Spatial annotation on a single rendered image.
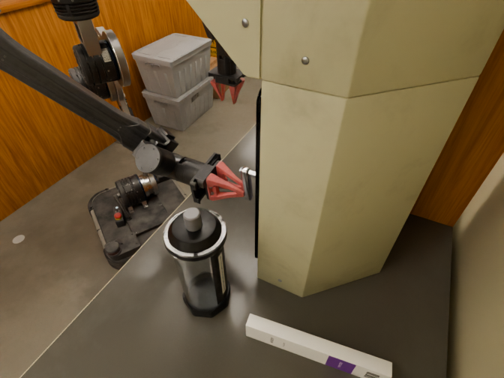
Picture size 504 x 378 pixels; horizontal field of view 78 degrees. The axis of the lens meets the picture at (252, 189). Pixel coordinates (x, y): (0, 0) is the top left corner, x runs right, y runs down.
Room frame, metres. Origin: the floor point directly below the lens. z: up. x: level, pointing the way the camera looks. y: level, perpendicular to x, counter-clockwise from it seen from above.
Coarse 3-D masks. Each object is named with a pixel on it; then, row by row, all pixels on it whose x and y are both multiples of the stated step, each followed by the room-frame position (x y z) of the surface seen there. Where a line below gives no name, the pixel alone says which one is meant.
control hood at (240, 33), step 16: (192, 0) 0.43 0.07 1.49; (208, 0) 0.42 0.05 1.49; (224, 0) 0.41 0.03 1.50; (240, 0) 0.40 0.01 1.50; (256, 0) 0.39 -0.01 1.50; (208, 16) 0.42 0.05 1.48; (224, 16) 0.41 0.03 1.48; (240, 16) 0.40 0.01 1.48; (256, 16) 0.39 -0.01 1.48; (224, 32) 0.41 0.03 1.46; (240, 32) 0.40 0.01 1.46; (256, 32) 0.39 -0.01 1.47; (224, 48) 0.41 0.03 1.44; (240, 48) 0.40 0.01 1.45; (256, 48) 0.39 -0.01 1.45; (240, 64) 0.40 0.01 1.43; (256, 64) 0.39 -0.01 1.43
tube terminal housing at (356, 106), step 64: (320, 0) 0.36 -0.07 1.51; (384, 0) 0.34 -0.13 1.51; (448, 0) 0.37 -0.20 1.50; (320, 64) 0.35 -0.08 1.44; (384, 64) 0.35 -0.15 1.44; (448, 64) 0.38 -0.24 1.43; (320, 128) 0.35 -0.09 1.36; (384, 128) 0.36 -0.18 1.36; (448, 128) 0.40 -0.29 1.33; (320, 192) 0.34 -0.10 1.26; (384, 192) 0.37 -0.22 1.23; (320, 256) 0.34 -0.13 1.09; (384, 256) 0.40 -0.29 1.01
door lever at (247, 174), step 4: (240, 168) 0.46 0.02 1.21; (244, 168) 0.46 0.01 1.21; (248, 168) 0.46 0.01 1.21; (240, 172) 0.46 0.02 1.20; (244, 172) 0.45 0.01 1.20; (248, 172) 0.45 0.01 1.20; (252, 172) 0.45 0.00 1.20; (244, 176) 0.45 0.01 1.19; (248, 176) 0.45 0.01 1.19; (252, 176) 0.44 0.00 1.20; (244, 180) 0.45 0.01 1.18; (248, 180) 0.45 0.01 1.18; (244, 184) 0.45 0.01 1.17; (248, 184) 0.45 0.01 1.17; (244, 188) 0.46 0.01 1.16; (248, 188) 0.45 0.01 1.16; (244, 192) 0.46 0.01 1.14; (248, 192) 0.45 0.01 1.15; (252, 192) 0.46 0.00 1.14; (244, 196) 0.46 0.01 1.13; (248, 196) 0.46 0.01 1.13; (252, 196) 0.46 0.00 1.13; (248, 200) 0.46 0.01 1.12
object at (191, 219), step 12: (180, 216) 0.36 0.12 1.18; (192, 216) 0.33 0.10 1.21; (204, 216) 0.36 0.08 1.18; (180, 228) 0.33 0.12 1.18; (192, 228) 0.33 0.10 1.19; (204, 228) 0.33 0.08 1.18; (216, 228) 0.34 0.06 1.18; (180, 240) 0.31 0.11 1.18; (192, 240) 0.31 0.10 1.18; (204, 240) 0.31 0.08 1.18; (216, 240) 0.32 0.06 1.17; (192, 252) 0.30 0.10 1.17
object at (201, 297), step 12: (216, 216) 0.37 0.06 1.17; (168, 228) 0.35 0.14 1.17; (168, 240) 0.32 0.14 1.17; (180, 252) 0.30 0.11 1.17; (204, 252) 0.30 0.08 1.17; (180, 264) 0.30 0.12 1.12; (192, 264) 0.29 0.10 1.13; (204, 264) 0.30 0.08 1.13; (180, 276) 0.31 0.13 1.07; (192, 276) 0.30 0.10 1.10; (204, 276) 0.30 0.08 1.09; (192, 288) 0.30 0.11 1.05; (204, 288) 0.30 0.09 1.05; (192, 300) 0.30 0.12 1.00; (204, 300) 0.30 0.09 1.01; (216, 300) 0.30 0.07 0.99
